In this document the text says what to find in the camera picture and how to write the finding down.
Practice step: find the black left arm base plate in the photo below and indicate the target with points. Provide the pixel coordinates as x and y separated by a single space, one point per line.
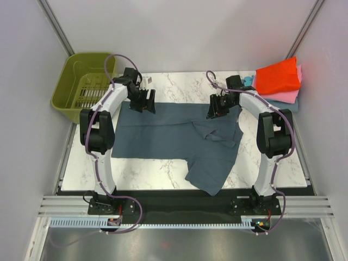
111 206

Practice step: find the aluminium left corner post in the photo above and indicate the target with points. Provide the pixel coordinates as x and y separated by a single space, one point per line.
49 13

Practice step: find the slate blue t shirt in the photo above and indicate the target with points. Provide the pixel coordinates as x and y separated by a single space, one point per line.
182 131

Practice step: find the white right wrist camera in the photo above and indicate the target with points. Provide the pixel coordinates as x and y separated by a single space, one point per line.
219 89

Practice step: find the aluminium right corner post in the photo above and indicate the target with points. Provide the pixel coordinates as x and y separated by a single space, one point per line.
316 8

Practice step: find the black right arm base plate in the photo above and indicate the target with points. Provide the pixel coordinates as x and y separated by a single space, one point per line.
255 206

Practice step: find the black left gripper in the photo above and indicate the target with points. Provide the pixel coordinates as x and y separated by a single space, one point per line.
148 103

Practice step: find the folded teal t shirt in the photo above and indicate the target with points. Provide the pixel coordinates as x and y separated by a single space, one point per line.
250 81

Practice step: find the light blue slotted cable duct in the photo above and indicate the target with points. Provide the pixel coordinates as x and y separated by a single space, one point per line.
108 223

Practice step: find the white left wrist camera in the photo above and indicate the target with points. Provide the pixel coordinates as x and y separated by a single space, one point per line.
145 83

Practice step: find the folded red t shirt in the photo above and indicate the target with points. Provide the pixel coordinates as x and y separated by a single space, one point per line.
278 77

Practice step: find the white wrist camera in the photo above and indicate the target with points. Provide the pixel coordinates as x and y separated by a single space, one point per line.
219 89
145 83

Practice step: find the aluminium extrusion rail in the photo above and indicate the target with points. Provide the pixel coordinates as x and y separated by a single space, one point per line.
295 206

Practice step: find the folded pink t shirt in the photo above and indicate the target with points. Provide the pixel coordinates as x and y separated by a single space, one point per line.
286 97

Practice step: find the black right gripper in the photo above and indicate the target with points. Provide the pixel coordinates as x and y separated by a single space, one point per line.
215 110

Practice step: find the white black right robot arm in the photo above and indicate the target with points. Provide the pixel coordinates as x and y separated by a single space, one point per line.
275 135

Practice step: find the olive green plastic basket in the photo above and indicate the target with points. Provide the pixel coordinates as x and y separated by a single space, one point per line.
82 83

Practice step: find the folded grey blue t shirt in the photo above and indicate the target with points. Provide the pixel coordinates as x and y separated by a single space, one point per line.
293 107

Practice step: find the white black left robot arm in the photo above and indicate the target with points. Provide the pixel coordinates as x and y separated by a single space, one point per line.
97 133

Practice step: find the aluminium corner post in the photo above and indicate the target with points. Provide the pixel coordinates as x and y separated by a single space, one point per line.
316 8
49 13

